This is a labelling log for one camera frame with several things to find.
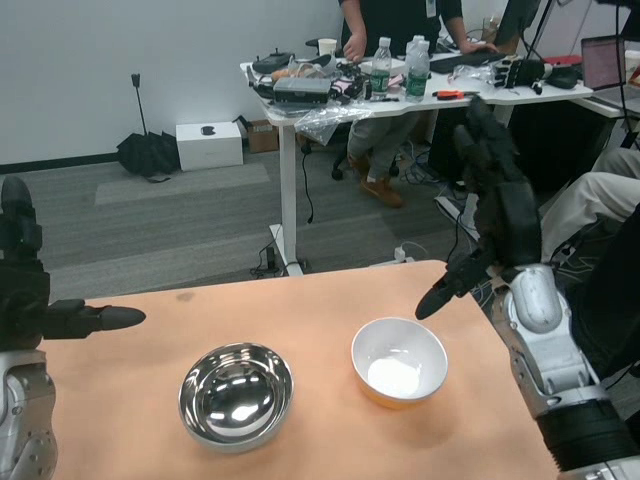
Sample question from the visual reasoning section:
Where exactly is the shiny steel bowl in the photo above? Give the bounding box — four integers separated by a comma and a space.
177, 341, 295, 456

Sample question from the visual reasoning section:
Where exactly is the brown cardboard box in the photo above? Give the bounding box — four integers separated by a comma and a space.
246, 119, 280, 154

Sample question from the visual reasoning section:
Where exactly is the black folded umbrella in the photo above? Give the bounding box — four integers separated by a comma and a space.
116, 73, 180, 184

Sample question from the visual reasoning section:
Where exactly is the orange and white plastic bowl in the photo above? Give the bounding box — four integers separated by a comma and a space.
350, 316, 450, 412

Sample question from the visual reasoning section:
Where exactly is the white food container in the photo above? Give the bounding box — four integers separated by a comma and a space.
359, 56, 405, 77

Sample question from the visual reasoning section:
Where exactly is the seated person in beige trousers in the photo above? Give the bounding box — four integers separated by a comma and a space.
538, 146, 640, 386

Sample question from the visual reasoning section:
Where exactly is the silver open laptop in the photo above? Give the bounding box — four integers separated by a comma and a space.
580, 35, 640, 107

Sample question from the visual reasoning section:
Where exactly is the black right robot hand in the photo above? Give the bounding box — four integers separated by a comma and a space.
415, 94, 545, 322

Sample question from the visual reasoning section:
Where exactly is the clear plastic bag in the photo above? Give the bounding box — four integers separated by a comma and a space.
294, 102, 375, 147

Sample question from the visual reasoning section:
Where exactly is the white box with black logo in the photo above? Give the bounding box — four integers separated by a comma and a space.
175, 120, 245, 173

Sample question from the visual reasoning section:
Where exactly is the black keyboard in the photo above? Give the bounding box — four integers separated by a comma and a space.
428, 51, 507, 75

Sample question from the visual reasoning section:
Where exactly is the clear water bottle green label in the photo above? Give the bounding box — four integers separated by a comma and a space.
403, 34, 427, 71
405, 40, 432, 104
370, 36, 393, 99

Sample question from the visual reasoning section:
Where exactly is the black robotic hand on desk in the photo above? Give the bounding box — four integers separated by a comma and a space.
491, 55, 550, 92

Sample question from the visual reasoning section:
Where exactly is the standing person in black shirt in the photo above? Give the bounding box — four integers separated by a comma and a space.
339, 0, 502, 210

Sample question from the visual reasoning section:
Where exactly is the black computer monitor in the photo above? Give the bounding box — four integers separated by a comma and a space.
496, 0, 545, 52

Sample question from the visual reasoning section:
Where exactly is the white standing desk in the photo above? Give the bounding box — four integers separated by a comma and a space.
239, 52, 595, 277

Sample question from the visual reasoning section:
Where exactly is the grey side desk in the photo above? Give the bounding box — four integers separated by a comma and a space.
569, 88, 640, 122

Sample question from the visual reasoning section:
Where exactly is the black floor power strip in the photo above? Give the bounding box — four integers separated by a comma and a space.
251, 243, 282, 280

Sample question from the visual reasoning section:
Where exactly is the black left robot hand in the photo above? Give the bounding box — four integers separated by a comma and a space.
0, 175, 148, 353

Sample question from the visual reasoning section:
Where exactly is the grey flat device box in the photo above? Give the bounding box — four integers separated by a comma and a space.
272, 76, 333, 106

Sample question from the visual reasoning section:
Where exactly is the black rounded device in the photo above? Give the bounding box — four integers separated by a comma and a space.
546, 66, 582, 90

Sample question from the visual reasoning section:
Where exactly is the black remote controller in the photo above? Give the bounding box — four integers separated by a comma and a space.
251, 51, 293, 74

